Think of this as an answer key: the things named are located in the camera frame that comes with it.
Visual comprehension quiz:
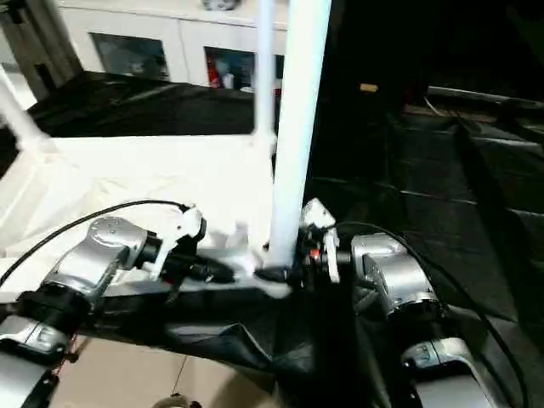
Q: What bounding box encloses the white plastic table top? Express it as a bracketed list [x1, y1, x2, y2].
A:
[0, 133, 294, 301]

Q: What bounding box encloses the dark brown rounded object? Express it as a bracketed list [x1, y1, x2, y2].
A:
[152, 394, 201, 408]

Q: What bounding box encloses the black glossy mat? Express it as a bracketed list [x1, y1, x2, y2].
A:
[0, 70, 544, 408]

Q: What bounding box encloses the red package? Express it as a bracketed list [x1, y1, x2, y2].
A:
[207, 54, 222, 88]

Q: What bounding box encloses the black flat monitor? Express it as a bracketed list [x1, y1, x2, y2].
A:
[427, 0, 544, 107]

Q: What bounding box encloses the white glass door cabinet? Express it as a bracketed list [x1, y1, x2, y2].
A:
[57, 0, 290, 93]

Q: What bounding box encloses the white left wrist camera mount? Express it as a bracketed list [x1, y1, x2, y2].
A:
[142, 203, 208, 281]

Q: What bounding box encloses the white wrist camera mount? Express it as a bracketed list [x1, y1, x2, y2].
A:
[142, 203, 208, 281]
[301, 198, 341, 284]

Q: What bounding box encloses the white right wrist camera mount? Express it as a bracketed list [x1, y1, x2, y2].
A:
[301, 198, 341, 284]

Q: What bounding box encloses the thin red cable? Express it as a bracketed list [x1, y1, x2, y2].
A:
[50, 339, 80, 379]

